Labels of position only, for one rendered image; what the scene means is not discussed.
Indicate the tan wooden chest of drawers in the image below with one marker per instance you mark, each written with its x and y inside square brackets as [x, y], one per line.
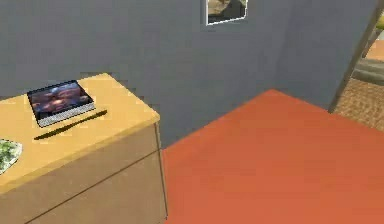
[100, 160]

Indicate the white framed wall picture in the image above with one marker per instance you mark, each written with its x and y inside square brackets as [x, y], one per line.
[226, 9]

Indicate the dark picture-cover book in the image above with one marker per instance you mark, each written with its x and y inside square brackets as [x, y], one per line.
[59, 100]

